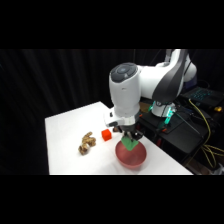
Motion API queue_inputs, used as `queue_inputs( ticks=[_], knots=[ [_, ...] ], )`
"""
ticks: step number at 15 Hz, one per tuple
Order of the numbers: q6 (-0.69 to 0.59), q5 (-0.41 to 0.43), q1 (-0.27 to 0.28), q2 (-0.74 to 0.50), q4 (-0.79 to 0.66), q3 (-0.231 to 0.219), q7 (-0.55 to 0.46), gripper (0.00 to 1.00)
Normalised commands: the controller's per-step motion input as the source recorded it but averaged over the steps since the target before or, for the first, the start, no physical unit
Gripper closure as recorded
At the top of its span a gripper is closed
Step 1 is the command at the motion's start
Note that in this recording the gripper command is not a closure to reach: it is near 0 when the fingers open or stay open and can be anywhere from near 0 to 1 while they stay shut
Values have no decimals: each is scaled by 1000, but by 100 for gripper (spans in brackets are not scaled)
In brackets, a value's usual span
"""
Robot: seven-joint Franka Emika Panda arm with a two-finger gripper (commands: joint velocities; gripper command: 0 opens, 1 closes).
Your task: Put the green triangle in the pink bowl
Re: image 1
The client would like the light brown plush toy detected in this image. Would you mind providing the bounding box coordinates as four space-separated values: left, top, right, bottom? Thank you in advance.
77 131 98 156

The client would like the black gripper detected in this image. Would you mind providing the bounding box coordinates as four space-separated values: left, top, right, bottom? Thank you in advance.
116 113 145 140

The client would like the yellow cable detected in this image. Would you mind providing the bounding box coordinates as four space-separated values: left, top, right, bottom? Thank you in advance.
187 97 224 169

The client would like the black robot stand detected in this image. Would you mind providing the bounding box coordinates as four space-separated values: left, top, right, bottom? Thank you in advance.
136 95 224 165

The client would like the green triangle block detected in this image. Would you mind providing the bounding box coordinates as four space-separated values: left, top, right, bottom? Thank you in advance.
120 134 141 152

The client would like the black laptop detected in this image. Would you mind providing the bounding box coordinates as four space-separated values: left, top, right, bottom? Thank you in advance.
181 85 224 108

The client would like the pink bowl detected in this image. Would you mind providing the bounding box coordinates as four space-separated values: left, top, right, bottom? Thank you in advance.
114 139 148 169

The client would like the red cube block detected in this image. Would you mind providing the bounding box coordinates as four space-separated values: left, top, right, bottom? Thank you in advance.
101 128 113 142

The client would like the black curtain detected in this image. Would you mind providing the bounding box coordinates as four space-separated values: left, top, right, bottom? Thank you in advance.
0 49 224 176

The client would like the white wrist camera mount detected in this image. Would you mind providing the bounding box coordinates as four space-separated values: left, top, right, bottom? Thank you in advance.
103 111 118 127

